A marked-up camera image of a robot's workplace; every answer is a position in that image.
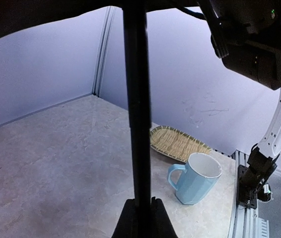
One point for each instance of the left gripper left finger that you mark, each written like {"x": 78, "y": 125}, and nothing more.
{"x": 126, "y": 226}

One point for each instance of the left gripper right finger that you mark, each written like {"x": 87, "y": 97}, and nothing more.
{"x": 161, "y": 226}

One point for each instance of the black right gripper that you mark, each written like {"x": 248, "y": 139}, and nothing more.
{"x": 246, "y": 36}

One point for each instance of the lavender folding umbrella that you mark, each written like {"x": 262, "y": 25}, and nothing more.
{"x": 16, "y": 15}

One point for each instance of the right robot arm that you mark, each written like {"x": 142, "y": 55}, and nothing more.
{"x": 252, "y": 183}

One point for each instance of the light blue ceramic mug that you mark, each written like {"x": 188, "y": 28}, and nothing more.
{"x": 193, "y": 180}

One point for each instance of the woven bamboo tray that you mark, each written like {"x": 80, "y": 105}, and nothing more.
{"x": 176, "y": 144}

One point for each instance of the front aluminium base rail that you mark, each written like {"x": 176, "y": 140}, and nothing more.
{"x": 262, "y": 222}

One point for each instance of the right aluminium frame post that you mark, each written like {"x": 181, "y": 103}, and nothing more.
{"x": 102, "y": 51}

